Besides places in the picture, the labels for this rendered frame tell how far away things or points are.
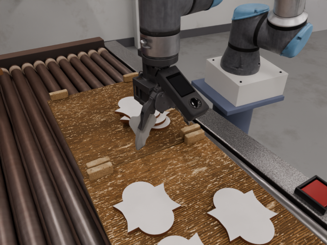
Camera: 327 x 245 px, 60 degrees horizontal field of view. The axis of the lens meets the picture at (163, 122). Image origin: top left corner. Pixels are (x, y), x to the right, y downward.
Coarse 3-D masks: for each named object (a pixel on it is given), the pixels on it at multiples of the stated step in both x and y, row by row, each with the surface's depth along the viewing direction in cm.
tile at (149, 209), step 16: (128, 192) 62; (144, 192) 62; (160, 192) 62; (128, 208) 58; (144, 208) 58; (160, 208) 58; (176, 208) 59; (128, 224) 55; (144, 224) 55; (160, 224) 55
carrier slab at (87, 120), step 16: (80, 96) 98; (96, 96) 98; (112, 96) 98; (128, 96) 98; (64, 112) 90; (80, 112) 90; (96, 112) 90; (112, 112) 90; (176, 112) 90; (64, 128) 83; (80, 128) 83; (96, 128) 83; (112, 128) 83; (128, 128) 83; (176, 128) 83; (80, 144) 77; (96, 144) 77; (112, 144) 77; (128, 144) 77; (160, 144) 77; (176, 144) 78; (80, 160) 72; (112, 160) 72; (128, 160) 72
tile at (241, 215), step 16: (224, 192) 62; (240, 192) 62; (224, 208) 58; (240, 208) 58; (256, 208) 58; (224, 224) 55; (240, 224) 55; (256, 224) 55; (272, 224) 55; (256, 240) 53
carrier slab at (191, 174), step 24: (192, 144) 77; (120, 168) 69; (144, 168) 69; (168, 168) 69; (192, 168) 69; (216, 168) 69; (240, 168) 69; (96, 192) 63; (120, 192) 63; (168, 192) 63; (192, 192) 63; (264, 192) 63; (120, 216) 58; (192, 216) 58; (288, 216) 58; (120, 240) 54; (144, 240) 54; (216, 240) 54; (240, 240) 54; (288, 240) 54; (312, 240) 54
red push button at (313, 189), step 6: (306, 186) 65; (312, 186) 65; (318, 186) 65; (324, 186) 65; (306, 192) 64; (312, 192) 64; (318, 192) 64; (324, 192) 64; (318, 198) 63; (324, 198) 63; (324, 204) 61
